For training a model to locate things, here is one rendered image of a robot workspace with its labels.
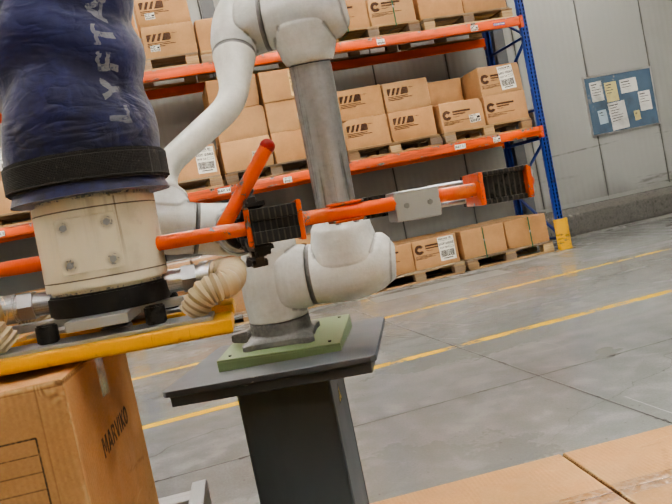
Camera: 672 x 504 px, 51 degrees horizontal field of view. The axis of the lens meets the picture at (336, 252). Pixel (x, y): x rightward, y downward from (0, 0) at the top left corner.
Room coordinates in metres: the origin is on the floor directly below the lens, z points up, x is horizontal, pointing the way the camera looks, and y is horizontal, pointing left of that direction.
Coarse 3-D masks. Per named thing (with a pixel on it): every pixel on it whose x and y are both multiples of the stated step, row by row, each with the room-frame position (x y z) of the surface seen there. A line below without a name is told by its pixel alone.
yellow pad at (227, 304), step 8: (216, 304) 1.10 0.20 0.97; (224, 304) 1.09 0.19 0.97; (232, 304) 1.09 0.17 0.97; (168, 312) 1.09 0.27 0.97; (176, 312) 1.09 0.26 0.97; (216, 312) 1.09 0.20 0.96; (136, 320) 1.07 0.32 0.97; (144, 320) 1.07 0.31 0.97; (64, 328) 1.09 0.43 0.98; (96, 328) 1.07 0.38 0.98; (24, 336) 1.12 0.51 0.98; (32, 336) 1.07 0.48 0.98; (64, 336) 1.06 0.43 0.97; (16, 344) 1.05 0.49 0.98; (24, 344) 1.05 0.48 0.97
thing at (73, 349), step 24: (144, 312) 0.93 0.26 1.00; (48, 336) 0.91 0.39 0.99; (72, 336) 0.95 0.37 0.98; (96, 336) 0.91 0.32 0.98; (120, 336) 0.90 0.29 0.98; (144, 336) 0.89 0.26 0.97; (168, 336) 0.89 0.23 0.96; (192, 336) 0.89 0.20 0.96; (0, 360) 0.87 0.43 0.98; (24, 360) 0.87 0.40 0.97; (48, 360) 0.87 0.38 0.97; (72, 360) 0.88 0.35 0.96
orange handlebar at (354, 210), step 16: (448, 192) 1.06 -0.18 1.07; (464, 192) 1.06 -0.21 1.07; (336, 208) 1.04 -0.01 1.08; (352, 208) 1.04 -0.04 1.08; (368, 208) 1.04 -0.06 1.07; (384, 208) 1.05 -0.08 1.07; (240, 224) 1.02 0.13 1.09; (336, 224) 1.06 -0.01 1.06; (160, 240) 1.01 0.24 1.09; (176, 240) 1.01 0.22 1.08; (192, 240) 1.01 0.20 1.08; (208, 240) 1.02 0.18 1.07; (0, 272) 0.98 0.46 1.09; (16, 272) 0.98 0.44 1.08; (32, 272) 0.99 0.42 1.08
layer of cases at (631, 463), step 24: (648, 432) 1.32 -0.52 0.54; (552, 456) 1.30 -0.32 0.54; (576, 456) 1.28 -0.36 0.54; (600, 456) 1.26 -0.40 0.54; (624, 456) 1.24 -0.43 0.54; (648, 456) 1.22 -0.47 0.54; (480, 480) 1.26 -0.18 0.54; (504, 480) 1.24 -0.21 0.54; (528, 480) 1.22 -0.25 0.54; (552, 480) 1.20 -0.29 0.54; (576, 480) 1.18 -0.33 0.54; (600, 480) 1.17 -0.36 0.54; (624, 480) 1.14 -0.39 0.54; (648, 480) 1.13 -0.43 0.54
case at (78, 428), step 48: (0, 384) 0.87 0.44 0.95; (48, 384) 0.82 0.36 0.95; (96, 384) 0.97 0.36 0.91; (0, 432) 0.81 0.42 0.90; (48, 432) 0.82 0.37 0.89; (96, 432) 0.92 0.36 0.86; (0, 480) 0.81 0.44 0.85; (48, 480) 0.82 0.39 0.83; (96, 480) 0.87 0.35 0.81; (144, 480) 1.14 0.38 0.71
